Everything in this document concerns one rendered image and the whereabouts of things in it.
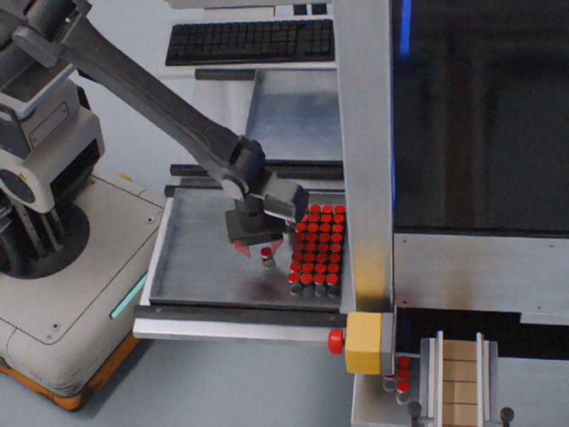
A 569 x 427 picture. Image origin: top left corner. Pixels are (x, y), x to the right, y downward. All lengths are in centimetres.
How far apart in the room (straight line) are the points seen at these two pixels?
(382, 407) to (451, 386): 12
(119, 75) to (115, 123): 194
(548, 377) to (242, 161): 64
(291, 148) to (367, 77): 80
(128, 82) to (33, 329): 121
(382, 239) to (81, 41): 52
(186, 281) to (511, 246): 64
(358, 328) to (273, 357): 121
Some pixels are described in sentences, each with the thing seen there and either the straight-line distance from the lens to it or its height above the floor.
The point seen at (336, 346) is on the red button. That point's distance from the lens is 149.
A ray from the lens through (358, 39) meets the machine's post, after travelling 111.
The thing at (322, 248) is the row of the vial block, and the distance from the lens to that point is 170.
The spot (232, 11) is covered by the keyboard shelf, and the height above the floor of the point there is 80.
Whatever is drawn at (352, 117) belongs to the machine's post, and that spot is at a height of 144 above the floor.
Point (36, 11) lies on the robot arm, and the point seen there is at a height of 146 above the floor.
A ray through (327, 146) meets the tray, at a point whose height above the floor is 88.
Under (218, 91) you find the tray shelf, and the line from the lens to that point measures 208.
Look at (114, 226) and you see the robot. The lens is 268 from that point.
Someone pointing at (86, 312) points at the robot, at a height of 28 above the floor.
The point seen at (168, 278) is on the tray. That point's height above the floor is 88.
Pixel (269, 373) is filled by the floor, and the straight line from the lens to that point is 265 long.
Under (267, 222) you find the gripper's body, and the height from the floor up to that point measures 102.
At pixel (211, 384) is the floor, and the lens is 266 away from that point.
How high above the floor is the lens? 228
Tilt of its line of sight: 50 degrees down
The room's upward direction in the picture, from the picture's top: 9 degrees counter-clockwise
